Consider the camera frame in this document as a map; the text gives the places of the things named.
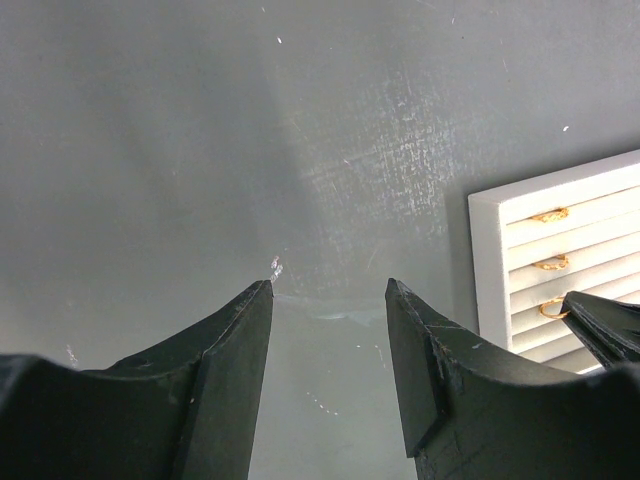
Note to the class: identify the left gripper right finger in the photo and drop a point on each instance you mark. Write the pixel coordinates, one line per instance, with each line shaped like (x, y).
(472, 410)

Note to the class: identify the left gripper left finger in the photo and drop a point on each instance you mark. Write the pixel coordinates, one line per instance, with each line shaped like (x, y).
(185, 408)

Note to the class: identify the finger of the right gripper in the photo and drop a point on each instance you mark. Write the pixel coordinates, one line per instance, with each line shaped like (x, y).
(607, 328)

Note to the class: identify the beige ring tray drawer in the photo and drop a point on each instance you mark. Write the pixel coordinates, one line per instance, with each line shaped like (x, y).
(535, 240)

